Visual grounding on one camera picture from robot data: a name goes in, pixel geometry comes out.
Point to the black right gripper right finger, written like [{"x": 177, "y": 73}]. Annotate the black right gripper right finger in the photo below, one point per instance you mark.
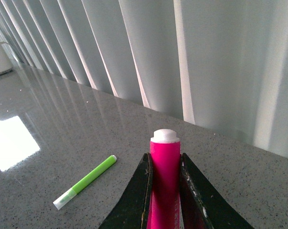
[{"x": 201, "y": 204}]

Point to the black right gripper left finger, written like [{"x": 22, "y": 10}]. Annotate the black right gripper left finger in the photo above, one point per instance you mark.
[{"x": 132, "y": 209}]

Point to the pink highlighter pen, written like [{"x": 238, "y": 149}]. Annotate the pink highlighter pen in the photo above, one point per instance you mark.
[{"x": 165, "y": 200}]

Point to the green highlighter pen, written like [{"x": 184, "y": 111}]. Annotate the green highlighter pen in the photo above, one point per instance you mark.
[{"x": 84, "y": 182}]

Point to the white pleated curtain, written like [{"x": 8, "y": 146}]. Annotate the white pleated curtain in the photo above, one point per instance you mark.
[{"x": 218, "y": 64}]

